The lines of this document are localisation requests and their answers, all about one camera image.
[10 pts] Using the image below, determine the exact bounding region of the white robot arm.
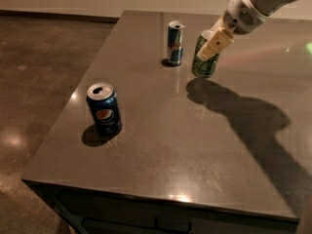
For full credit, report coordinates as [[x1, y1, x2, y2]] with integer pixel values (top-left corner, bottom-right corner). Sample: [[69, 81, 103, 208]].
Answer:
[[197, 0, 296, 61]]

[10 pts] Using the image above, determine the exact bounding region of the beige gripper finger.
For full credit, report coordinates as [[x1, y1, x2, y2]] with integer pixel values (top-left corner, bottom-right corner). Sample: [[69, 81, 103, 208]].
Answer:
[[197, 28, 234, 61], [211, 17, 227, 31]]

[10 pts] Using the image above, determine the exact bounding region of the Red Bull can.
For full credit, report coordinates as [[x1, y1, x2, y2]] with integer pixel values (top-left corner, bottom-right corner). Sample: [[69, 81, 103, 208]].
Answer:
[[167, 20, 186, 66]]

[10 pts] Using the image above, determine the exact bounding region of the green soda can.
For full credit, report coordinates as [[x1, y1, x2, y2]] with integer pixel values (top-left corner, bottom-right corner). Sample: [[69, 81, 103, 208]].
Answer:
[[192, 30, 219, 79]]

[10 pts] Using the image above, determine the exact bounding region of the blue Pepsi can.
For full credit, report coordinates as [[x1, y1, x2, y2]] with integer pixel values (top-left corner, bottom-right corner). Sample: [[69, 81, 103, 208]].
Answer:
[[86, 82, 122, 136]]

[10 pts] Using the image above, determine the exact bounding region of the dark cabinet drawer front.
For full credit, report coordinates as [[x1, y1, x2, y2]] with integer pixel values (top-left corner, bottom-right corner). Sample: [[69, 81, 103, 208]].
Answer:
[[28, 182, 297, 234]]

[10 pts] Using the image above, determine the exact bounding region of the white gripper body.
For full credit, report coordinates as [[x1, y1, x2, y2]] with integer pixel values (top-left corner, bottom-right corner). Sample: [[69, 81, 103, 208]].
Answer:
[[222, 0, 267, 34]]

